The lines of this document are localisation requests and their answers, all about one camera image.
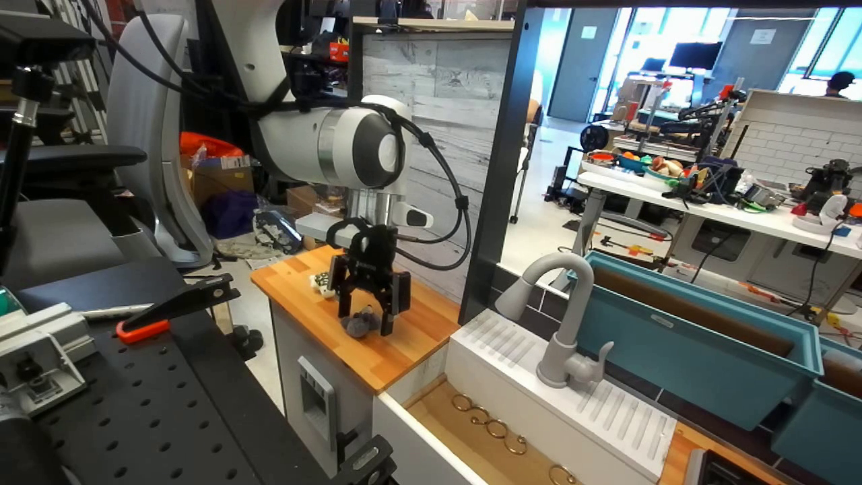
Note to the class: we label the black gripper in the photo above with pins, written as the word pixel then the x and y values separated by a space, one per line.
pixel 369 252

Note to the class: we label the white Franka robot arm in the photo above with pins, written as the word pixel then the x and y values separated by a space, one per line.
pixel 323 149

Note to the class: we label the white green turtle plush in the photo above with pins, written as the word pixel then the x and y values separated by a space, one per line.
pixel 322 285

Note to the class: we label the grey toy faucet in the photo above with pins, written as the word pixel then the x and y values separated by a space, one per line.
pixel 569 304

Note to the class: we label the white toy sink unit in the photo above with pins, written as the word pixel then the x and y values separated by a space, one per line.
pixel 547 404

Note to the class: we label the grey toy stove top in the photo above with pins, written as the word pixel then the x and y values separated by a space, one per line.
pixel 717 469

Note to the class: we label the white counter cabinet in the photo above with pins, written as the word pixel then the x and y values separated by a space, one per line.
pixel 314 394

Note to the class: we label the cardboard box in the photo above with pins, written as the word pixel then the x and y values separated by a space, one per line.
pixel 218 191

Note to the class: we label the grey stone pattern panel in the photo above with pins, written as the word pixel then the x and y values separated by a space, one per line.
pixel 447 116

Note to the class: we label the orange plastic bag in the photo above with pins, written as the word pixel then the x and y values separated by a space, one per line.
pixel 209 149

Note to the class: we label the black perforated breadboard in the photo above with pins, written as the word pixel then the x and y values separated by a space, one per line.
pixel 151 413

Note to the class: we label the flat black plate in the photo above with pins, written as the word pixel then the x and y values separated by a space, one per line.
pixel 98 284

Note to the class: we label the grey high back chair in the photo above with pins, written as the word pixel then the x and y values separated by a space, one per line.
pixel 158 136

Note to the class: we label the teal plastic bin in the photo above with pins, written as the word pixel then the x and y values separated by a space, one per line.
pixel 690 351
pixel 823 431

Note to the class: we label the white lab desk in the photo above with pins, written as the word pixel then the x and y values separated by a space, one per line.
pixel 717 210

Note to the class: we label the computer monitor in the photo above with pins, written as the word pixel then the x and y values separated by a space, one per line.
pixel 696 54

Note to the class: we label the white brick pattern panel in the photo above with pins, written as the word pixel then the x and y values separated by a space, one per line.
pixel 789 136

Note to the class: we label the thick black frame post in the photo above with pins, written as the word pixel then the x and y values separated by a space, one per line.
pixel 500 163

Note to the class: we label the thin black frame post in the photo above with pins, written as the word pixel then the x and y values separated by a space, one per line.
pixel 357 62

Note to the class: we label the silver metal bracket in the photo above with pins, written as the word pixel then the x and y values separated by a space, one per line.
pixel 42 358

